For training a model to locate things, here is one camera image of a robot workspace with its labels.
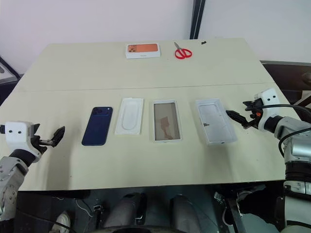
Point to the white tray with brown sheet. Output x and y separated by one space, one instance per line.
167 121

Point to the black metal table leg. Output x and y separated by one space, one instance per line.
230 213

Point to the black vertical post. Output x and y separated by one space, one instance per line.
196 19

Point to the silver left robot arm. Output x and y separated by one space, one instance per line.
11 179

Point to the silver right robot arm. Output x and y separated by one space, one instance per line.
295 136

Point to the black grey cart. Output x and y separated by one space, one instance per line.
7 72

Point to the grey rounded shape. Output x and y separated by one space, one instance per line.
124 211
184 213

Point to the small black clip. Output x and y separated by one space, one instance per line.
203 42

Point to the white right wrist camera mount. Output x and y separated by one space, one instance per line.
267 102

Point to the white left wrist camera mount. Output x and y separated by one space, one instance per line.
17 138

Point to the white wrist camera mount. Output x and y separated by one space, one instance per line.
267 102
17 138

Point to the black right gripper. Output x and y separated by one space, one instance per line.
255 117

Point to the white phone box lid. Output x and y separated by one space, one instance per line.
216 121

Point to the dark blue smartphone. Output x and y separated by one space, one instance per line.
97 126

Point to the dark side table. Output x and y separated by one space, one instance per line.
286 77

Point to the orange printed phone box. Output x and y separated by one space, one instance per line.
143 50

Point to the white robot body shell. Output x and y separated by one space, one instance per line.
296 213

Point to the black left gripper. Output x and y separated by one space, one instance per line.
36 142

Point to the white moulded insert tray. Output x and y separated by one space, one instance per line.
129 116

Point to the white shoe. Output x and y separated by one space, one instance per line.
62 222

